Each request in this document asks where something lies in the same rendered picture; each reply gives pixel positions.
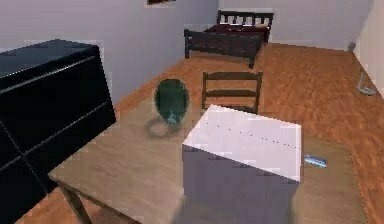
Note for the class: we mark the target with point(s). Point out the green glass vase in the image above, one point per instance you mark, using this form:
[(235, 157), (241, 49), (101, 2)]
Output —
[(171, 100)]

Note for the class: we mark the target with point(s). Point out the dark wooden chair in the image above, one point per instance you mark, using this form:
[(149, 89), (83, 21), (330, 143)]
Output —
[(231, 93)]

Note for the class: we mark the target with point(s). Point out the white box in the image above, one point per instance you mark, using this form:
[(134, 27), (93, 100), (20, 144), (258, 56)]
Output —
[(246, 156)]

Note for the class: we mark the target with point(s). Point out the dark wooden bed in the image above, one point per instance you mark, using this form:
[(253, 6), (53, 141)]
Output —
[(230, 41)]

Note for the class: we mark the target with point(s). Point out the brown wooden table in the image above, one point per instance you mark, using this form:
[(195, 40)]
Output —
[(133, 166)]

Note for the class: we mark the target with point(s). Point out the small blue flat object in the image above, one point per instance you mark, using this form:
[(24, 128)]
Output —
[(315, 161)]

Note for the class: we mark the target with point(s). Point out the black chest of drawers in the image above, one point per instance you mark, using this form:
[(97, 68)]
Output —
[(46, 110)]

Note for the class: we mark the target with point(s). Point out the small grey bin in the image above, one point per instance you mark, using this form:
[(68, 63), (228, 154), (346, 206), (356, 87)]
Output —
[(351, 46)]

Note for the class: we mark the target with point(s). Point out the grey curved floor object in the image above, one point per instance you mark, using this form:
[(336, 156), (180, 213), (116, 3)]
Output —
[(365, 88)]

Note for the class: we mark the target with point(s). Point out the framed wall picture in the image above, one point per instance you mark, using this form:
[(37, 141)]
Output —
[(161, 1)]

